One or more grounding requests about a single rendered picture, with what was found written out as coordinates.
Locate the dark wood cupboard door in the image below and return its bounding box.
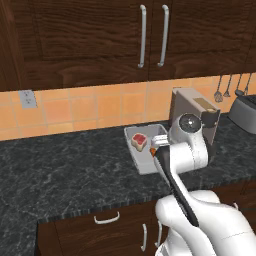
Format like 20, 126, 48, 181
37, 219, 151, 256
148, 0, 256, 82
0, 0, 151, 92
213, 179, 256, 234

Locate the silver drawer handle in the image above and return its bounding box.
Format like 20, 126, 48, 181
93, 211, 121, 225

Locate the silver cupboard handle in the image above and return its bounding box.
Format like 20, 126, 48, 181
157, 4, 170, 68
140, 222, 149, 253
154, 221, 164, 248
137, 4, 148, 69

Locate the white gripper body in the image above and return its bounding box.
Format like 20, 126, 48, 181
150, 134, 170, 150

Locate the dark wood drawer front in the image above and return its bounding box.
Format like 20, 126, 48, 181
37, 201, 159, 236

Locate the hanging metal whisk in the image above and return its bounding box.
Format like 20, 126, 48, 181
213, 74, 224, 103

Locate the dark wood lower cupboard door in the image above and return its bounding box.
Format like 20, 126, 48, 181
213, 179, 256, 234
37, 219, 151, 256

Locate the grey wall socket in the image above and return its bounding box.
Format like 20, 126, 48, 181
18, 89, 38, 110

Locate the hanging metal spatula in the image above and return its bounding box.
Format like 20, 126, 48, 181
222, 74, 233, 99

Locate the hanging metal ladle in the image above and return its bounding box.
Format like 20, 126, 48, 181
234, 73, 245, 98

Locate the red raw steak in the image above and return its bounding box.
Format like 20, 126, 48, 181
131, 132, 148, 149

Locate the silver toaster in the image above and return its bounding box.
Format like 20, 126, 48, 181
227, 94, 256, 135

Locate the dark wood upper cupboard door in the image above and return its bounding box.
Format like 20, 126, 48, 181
0, 0, 151, 92
148, 0, 256, 82

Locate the grey rectangular tray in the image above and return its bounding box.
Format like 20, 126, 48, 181
123, 123, 172, 176

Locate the silver lower cupboard handle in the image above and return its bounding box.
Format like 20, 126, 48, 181
154, 221, 164, 248
140, 222, 149, 253

